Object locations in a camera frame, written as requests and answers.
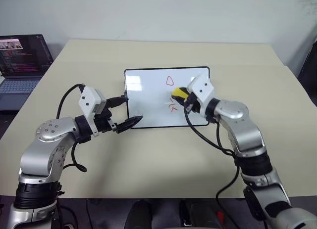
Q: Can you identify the black-framed whiteboard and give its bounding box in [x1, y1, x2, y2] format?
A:
[123, 66, 211, 129]

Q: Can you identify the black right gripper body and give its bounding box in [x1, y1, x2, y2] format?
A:
[184, 91, 202, 114]

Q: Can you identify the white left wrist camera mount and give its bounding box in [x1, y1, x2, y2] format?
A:
[78, 86, 108, 137]

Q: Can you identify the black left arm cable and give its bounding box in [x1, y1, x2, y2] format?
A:
[56, 84, 88, 172]

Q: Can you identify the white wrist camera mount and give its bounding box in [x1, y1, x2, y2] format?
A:
[186, 74, 215, 116]
[78, 86, 108, 137]

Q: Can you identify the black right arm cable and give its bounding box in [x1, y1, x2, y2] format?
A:
[183, 104, 242, 229]

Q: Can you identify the black office chair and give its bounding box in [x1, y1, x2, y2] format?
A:
[296, 35, 317, 89]

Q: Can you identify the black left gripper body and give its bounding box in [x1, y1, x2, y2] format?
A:
[93, 106, 117, 134]

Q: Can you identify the open grey laptop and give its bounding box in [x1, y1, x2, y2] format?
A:
[0, 34, 54, 111]

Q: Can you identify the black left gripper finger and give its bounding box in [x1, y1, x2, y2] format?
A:
[106, 96, 129, 108]
[115, 116, 143, 134]

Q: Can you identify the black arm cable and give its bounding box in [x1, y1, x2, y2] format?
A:
[183, 104, 242, 229]
[56, 84, 88, 172]

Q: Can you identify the yellow whiteboard eraser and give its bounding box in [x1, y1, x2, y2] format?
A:
[172, 87, 188, 99]

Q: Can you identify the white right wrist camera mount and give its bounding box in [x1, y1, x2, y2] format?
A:
[186, 74, 215, 116]

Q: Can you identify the dark rounded shape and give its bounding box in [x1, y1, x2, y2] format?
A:
[123, 199, 153, 229]

